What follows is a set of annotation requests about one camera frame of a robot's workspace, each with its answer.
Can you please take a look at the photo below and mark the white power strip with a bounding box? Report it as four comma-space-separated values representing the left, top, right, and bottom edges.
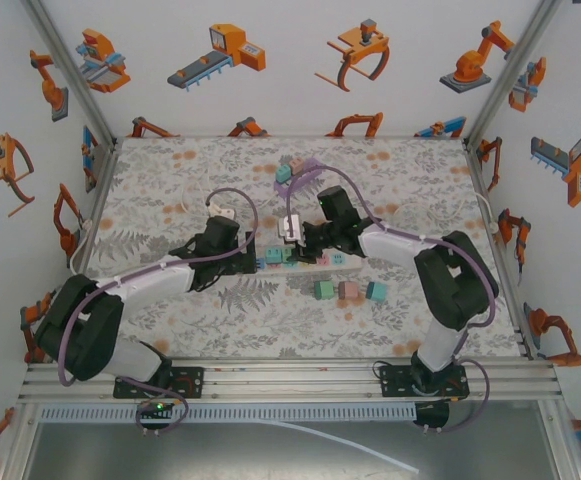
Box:
257, 244, 364, 277

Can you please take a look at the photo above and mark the purple power strip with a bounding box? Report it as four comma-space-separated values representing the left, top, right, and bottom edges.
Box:
272, 156, 327, 201

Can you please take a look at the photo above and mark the floral tablecloth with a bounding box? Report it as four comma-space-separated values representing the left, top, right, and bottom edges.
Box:
64, 135, 527, 360

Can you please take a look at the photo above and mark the black controller with green light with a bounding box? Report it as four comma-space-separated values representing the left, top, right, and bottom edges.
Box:
136, 397, 177, 432

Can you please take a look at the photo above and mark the black connector box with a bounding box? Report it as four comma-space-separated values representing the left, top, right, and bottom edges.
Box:
412, 399, 451, 435

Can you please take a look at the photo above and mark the grey metal panel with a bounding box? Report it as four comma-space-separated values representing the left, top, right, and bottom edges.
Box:
19, 422, 561, 480

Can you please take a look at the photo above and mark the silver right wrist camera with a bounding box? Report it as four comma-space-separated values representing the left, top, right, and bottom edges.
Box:
277, 213, 304, 240

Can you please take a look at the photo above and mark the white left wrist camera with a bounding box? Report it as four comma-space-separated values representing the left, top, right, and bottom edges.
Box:
207, 201, 237, 220

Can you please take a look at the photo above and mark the wide aluminium base rail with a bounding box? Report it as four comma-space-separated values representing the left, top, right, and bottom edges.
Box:
17, 358, 562, 405

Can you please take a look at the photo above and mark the aluminium side rail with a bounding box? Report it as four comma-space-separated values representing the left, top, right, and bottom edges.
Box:
462, 139, 539, 360
22, 139, 121, 369

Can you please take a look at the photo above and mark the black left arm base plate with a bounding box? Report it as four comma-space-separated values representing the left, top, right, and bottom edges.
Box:
113, 366, 206, 400

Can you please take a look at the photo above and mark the white slotted cable duct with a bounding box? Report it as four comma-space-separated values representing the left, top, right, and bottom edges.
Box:
37, 403, 419, 424

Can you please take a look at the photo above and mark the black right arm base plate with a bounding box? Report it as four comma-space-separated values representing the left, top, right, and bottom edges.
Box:
379, 363, 470, 401

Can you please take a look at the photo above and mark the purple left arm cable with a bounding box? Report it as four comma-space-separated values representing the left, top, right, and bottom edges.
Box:
57, 187, 260, 439

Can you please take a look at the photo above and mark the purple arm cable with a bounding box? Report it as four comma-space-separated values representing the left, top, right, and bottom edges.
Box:
57, 187, 260, 439
287, 162, 501, 435

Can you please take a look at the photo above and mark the aluminium corner post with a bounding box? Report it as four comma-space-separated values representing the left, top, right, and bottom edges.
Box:
22, 0, 121, 149
462, 0, 564, 146

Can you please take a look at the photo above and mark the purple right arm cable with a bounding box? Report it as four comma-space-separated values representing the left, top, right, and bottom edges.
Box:
287, 162, 501, 435

